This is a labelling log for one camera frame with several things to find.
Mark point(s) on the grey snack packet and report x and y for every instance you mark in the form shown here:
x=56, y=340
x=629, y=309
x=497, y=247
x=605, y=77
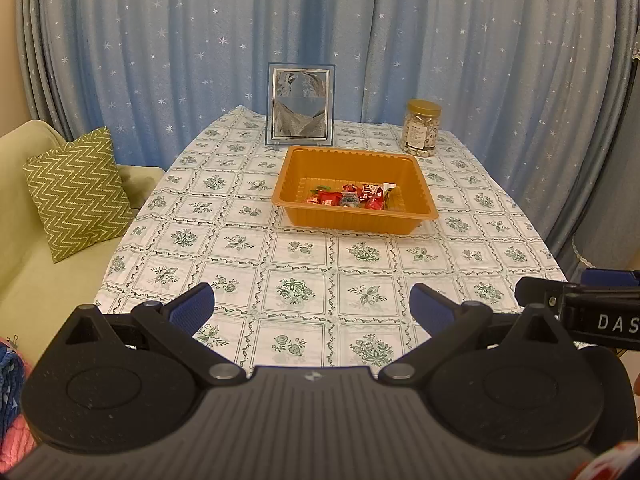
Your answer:
x=351, y=201

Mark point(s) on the silver picture frame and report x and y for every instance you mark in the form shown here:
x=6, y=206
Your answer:
x=300, y=105

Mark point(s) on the green zigzag cushion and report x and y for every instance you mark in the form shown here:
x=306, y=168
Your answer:
x=80, y=195

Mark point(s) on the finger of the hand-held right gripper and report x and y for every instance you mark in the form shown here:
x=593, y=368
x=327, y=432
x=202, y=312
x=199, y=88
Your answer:
x=612, y=277
x=542, y=292

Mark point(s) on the red white candy packet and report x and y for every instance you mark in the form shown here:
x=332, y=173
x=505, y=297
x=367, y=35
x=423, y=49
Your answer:
x=350, y=190

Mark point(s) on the blue pink quilt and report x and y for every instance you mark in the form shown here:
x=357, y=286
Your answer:
x=12, y=400

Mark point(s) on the large red snack packet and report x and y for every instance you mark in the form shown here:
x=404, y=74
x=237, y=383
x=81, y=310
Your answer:
x=328, y=199

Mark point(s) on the clear nut jar gold lid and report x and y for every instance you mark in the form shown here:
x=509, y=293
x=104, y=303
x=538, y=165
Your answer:
x=421, y=130

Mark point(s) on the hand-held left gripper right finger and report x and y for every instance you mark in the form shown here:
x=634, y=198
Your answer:
x=430, y=306

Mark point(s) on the grey lace-trimmed curtain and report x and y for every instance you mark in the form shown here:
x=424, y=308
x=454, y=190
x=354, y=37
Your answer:
x=610, y=210

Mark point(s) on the blue star curtain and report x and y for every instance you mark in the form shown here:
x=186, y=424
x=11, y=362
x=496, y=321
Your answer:
x=200, y=35

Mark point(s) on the orange plastic tray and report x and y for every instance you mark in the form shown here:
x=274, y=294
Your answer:
x=350, y=220

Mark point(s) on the red patterned clothing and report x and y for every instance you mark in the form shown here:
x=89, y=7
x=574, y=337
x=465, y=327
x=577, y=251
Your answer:
x=610, y=465

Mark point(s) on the pale green sofa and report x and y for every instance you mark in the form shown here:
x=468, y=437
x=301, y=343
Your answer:
x=30, y=290

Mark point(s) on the green floral tablecloth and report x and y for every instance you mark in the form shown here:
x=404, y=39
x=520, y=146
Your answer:
x=300, y=270

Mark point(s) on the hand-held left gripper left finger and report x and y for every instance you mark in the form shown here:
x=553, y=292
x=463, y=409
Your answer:
x=192, y=306

